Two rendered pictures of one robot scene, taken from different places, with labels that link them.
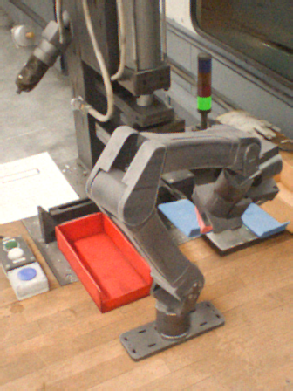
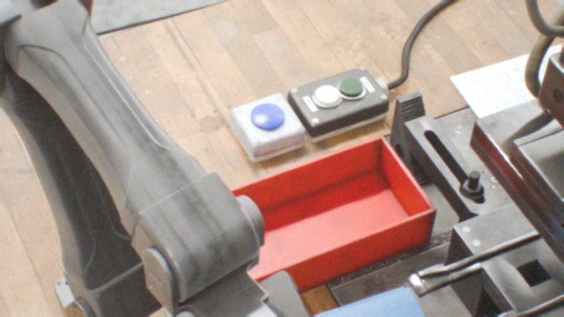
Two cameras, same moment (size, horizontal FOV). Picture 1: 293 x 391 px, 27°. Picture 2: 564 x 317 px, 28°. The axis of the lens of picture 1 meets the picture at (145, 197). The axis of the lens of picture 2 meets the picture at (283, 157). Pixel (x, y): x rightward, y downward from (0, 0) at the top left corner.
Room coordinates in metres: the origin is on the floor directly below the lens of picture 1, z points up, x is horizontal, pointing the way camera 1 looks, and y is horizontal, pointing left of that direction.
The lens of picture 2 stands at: (0.95, -0.66, 1.91)
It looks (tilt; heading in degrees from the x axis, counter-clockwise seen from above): 49 degrees down; 87
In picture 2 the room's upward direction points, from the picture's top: 3 degrees clockwise
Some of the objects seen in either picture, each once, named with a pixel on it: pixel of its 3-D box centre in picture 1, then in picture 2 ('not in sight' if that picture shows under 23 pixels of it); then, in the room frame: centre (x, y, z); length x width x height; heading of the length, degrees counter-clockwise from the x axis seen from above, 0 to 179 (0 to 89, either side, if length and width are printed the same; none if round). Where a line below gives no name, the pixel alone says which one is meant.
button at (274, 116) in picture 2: (27, 276); (267, 119); (0.98, 0.26, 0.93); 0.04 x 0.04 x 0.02
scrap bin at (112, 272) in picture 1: (102, 258); (306, 224); (1.02, 0.10, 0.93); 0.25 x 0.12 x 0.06; 26
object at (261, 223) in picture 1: (256, 215); not in sight; (1.15, -0.26, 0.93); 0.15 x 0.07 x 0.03; 27
